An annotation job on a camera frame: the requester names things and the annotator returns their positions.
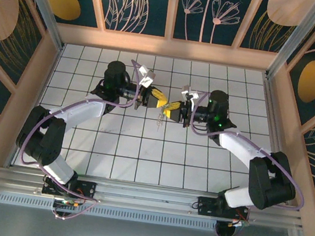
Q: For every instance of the clear plastic zip bag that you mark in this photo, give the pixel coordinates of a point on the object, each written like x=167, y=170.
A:
x=160, y=120

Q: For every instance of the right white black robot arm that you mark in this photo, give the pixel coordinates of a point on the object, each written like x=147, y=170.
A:
x=236, y=146

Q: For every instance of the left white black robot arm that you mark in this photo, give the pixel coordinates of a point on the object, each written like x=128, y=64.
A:
x=82, y=111

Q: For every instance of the aluminium side track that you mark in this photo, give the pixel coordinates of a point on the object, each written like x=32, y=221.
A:
x=272, y=111

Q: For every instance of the vented metal strip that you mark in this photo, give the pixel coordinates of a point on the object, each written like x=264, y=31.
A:
x=131, y=215

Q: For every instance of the aluminium mounting rail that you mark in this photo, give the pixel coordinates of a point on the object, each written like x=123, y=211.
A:
x=146, y=195

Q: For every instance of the aluminium frame post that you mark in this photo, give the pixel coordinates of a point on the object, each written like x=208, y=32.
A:
x=297, y=41
x=41, y=2

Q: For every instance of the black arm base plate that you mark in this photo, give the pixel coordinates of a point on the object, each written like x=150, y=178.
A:
x=204, y=208
x=86, y=189

